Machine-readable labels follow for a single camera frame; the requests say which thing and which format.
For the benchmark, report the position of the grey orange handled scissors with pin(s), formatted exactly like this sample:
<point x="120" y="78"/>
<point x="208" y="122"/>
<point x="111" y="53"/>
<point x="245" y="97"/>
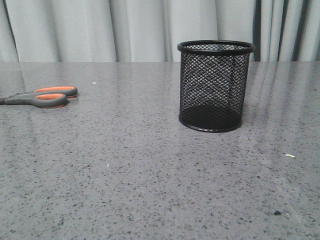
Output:
<point x="47" y="97"/>

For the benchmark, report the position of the small black crumb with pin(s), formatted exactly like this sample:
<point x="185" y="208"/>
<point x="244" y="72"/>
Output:
<point x="277" y="213"/>

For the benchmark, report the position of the grey white curtain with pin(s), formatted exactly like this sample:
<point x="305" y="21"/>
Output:
<point x="150" y="30"/>

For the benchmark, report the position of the black mesh pen bucket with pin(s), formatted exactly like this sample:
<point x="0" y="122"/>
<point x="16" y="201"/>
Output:
<point x="213" y="77"/>

